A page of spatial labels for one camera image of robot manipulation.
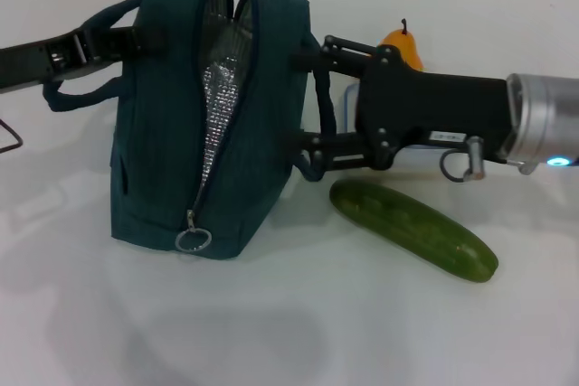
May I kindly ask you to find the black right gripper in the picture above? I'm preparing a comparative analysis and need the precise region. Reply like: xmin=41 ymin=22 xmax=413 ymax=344
xmin=282 ymin=33 xmax=516 ymax=182

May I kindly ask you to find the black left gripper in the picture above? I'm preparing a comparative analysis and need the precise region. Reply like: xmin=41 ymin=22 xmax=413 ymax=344
xmin=0 ymin=24 xmax=169 ymax=96

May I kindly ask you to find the clear plastic food container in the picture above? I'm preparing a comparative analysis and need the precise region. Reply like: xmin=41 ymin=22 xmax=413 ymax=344
xmin=342 ymin=81 xmax=453 ymax=169

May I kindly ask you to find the dark blue-green insulated lunch bag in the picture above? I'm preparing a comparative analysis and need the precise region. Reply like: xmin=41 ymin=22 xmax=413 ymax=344
xmin=43 ymin=0 xmax=338 ymax=263

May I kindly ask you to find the green cucumber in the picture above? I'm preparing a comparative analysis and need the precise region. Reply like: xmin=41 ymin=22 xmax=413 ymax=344
xmin=328 ymin=179 xmax=499 ymax=285

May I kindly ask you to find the yellow pear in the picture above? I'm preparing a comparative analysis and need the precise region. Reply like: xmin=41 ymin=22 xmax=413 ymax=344
xmin=378 ymin=18 xmax=425 ymax=73

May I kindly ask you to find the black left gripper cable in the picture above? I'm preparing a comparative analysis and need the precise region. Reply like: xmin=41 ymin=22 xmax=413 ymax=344
xmin=0 ymin=118 xmax=24 ymax=155

